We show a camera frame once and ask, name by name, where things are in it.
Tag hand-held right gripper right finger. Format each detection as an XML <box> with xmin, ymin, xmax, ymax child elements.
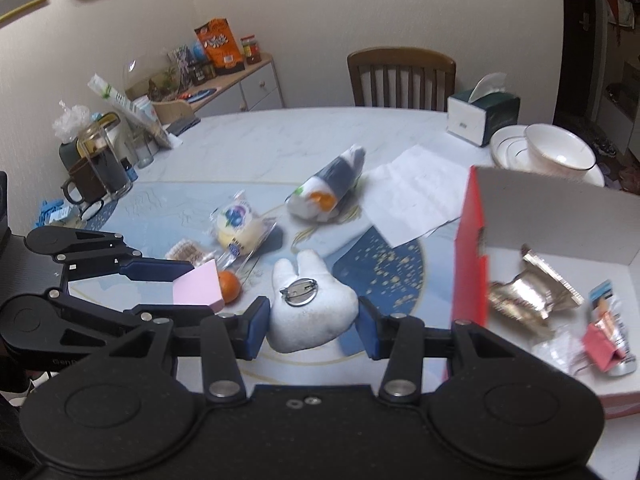
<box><xmin>356</xmin><ymin>296</ymin><xmax>543</xmax><ymax>403</ymax></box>

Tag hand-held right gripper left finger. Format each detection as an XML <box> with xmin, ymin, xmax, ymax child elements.
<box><xmin>97</xmin><ymin>296</ymin><xmax>272</xmax><ymax>403</ymax></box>

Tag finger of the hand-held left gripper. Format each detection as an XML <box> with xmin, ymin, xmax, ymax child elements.
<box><xmin>45</xmin><ymin>290</ymin><xmax>223</xmax><ymax>357</ymax></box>
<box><xmin>47</xmin><ymin>226</ymin><xmax>195</xmax><ymax>284</ymax></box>

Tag cotton swab pack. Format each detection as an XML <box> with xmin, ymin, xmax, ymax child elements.
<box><xmin>164</xmin><ymin>238</ymin><xmax>219</xmax><ymax>267</ymax></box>

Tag pink sticky notes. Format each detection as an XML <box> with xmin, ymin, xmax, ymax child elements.
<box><xmin>172</xmin><ymin>259</ymin><xmax>224</xmax><ymax>314</ymax></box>

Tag orange mandarin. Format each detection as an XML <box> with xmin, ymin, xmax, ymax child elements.
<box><xmin>217</xmin><ymin>269</ymin><xmax>244</xmax><ymax>305</ymax></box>

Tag white plush toy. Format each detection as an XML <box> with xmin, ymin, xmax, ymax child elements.
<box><xmin>269</xmin><ymin>248</ymin><xmax>360</xmax><ymax>354</ymax></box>

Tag blueberry bread packet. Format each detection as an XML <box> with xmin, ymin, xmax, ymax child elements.
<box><xmin>208</xmin><ymin>190</ymin><xmax>279</xmax><ymax>266</ymax></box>

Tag red cardboard box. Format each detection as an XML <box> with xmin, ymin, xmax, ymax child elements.
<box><xmin>444</xmin><ymin>164</ymin><xmax>640</xmax><ymax>419</ymax></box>

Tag blue white orange snack pack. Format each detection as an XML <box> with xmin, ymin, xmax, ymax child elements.
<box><xmin>285</xmin><ymin>144</ymin><xmax>367</xmax><ymax>224</ymax></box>

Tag small red packet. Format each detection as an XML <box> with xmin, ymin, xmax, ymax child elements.
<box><xmin>582</xmin><ymin>322</ymin><xmax>626</xmax><ymax>374</ymax></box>

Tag silver orange snack packet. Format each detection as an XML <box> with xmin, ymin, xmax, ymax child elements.
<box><xmin>587</xmin><ymin>279</ymin><xmax>639</xmax><ymax>377</ymax></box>

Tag marble patterned desktop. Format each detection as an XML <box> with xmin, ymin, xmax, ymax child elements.
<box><xmin>0</xmin><ymin>106</ymin><xmax>640</xmax><ymax>480</ymax></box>

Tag brown mug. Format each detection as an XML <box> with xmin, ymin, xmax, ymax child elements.
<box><xmin>60</xmin><ymin>157</ymin><xmax>109</xmax><ymax>206</ymax></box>

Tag blue crumpled item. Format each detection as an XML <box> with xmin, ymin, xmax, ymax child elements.
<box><xmin>35</xmin><ymin>199</ymin><xmax>71</xmax><ymax>229</ymax></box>

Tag tall glass jar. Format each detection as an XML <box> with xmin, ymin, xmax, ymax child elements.
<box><xmin>76</xmin><ymin>119</ymin><xmax>134</xmax><ymax>196</ymax></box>

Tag white paper sheet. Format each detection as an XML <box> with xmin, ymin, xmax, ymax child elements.
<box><xmin>359</xmin><ymin>144</ymin><xmax>474</xmax><ymax>249</ymax></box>

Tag black phone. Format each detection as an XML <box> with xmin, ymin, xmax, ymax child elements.
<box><xmin>164</xmin><ymin>117</ymin><xmax>201</xmax><ymax>136</ymax></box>

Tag long white green package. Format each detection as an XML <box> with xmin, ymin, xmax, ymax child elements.
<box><xmin>88</xmin><ymin>73</ymin><xmax>176</xmax><ymax>150</ymax></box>

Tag clear plastic bag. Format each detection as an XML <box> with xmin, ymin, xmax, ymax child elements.
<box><xmin>52</xmin><ymin>100</ymin><xmax>94</xmax><ymax>144</ymax></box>

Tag clear plastic wrapper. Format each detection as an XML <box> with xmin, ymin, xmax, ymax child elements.
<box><xmin>532</xmin><ymin>334</ymin><xmax>586</xmax><ymax>376</ymax></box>

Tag white wooden side cabinet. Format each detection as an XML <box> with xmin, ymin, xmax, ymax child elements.
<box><xmin>150</xmin><ymin>52</ymin><xmax>286</xmax><ymax>127</ymax></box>

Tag white bowl on plate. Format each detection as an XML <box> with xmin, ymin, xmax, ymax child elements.
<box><xmin>489</xmin><ymin>125</ymin><xmax>606</xmax><ymax>189</ymax></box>

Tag orange snack bag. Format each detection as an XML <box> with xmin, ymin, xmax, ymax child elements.
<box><xmin>193</xmin><ymin>18</ymin><xmax>246</xmax><ymax>72</ymax></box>

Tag red-lidded sauce jar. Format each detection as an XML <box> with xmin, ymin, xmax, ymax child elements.
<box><xmin>240</xmin><ymin>34</ymin><xmax>262</xmax><ymax>65</ymax></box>

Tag green white tissue box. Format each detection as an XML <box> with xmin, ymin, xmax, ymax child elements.
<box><xmin>446</xmin><ymin>72</ymin><xmax>521</xmax><ymax>149</ymax></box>

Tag wooden slatted chair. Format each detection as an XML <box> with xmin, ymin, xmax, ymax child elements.
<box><xmin>347</xmin><ymin>47</ymin><xmax>457</xmax><ymax>114</ymax></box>

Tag white gold-rimmed bowl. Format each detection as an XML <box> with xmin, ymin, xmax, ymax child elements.
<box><xmin>523</xmin><ymin>123</ymin><xmax>597</xmax><ymax>184</ymax></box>

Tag dark entrance door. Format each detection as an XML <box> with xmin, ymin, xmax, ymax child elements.
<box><xmin>552</xmin><ymin>0</ymin><xmax>608</xmax><ymax>126</ymax></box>

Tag red white hanging bags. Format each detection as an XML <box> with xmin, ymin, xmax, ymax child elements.
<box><xmin>605</xmin><ymin>0</ymin><xmax>640</xmax><ymax>28</ymax></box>

